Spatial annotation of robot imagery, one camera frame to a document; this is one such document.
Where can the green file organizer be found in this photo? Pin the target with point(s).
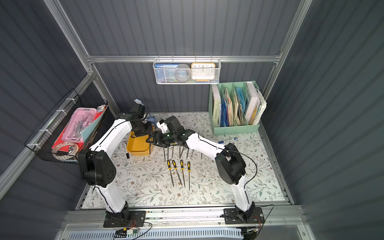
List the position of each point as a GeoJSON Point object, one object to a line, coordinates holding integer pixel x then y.
{"type": "Point", "coordinates": [227, 108]}

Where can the yellow white clock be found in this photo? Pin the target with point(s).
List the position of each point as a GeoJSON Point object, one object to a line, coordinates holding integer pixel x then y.
{"type": "Point", "coordinates": [203, 71]}

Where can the white book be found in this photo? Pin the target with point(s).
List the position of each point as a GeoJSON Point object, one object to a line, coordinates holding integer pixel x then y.
{"type": "Point", "coordinates": [252, 104]}

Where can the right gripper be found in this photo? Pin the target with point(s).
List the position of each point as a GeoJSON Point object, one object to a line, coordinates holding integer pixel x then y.
{"type": "Point", "coordinates": [159, 139]}

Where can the eleventh black yellow file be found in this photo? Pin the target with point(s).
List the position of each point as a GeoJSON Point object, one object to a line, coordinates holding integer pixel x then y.
{"type": "Point", "coordinates": [182, 168]}

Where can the aluminium rail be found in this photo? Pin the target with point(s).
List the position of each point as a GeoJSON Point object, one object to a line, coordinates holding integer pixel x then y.
{"type": "Point", "coordinates": [189, 217]}

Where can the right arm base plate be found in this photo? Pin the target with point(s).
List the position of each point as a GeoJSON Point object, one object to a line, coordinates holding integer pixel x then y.
{"type": "Point", "coordinates": [233, 216]}

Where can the white wire basket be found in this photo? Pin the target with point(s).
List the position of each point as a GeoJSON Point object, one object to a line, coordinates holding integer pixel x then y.
{"type": "Point", "coordinates": [189, 61]}

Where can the blue marker pen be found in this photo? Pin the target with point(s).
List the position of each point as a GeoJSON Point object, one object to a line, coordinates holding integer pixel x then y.
{"type": "Point", "coordinates": [227, 140]}

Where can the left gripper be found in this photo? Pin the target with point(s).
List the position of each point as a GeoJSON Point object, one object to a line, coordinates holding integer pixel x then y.
{"type": "Point", "coordinates": [147, 130]}

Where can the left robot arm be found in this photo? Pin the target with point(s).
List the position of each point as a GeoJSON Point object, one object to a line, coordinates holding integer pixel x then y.
{"type": "Point", "coordinates": [97, 168]}

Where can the red folder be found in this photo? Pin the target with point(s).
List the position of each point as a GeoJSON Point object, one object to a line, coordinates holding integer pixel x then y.
{"type": "Point", "coordinates": [71, 148]}

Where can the black white marker pen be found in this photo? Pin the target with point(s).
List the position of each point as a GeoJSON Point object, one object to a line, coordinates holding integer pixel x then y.
{"type": "Point", "coordinates": [126, 150]}

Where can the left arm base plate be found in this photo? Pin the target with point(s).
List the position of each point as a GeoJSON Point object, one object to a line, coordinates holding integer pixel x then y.
{"type": "Point", "coordinates": [125, 219]}

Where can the pink plastic case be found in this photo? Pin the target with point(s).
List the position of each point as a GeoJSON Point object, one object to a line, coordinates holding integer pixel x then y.
{"type": "Point", "coordinates": [79, 121]}

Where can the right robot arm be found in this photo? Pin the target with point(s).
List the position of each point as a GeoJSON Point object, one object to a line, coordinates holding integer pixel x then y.
{"type": "Point", "coordinates": [229, 161]}

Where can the yellow storage box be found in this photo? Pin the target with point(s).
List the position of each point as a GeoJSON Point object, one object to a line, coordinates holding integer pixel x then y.
{"type": "Point", "coordinates": [137, 146]}

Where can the grey tape roll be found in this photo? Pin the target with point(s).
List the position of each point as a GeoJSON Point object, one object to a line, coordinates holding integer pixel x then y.
{"type": "Point", "coordinates": [183, 73]}

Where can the blue box in basket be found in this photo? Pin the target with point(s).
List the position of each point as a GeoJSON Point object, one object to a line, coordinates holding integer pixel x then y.
{"type": "Point", "coordinates": [165, 72]}

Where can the black wire basket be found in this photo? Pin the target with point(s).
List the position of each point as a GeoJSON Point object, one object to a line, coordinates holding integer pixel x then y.
{"type": "Point", "coordinates": [42, 140]}

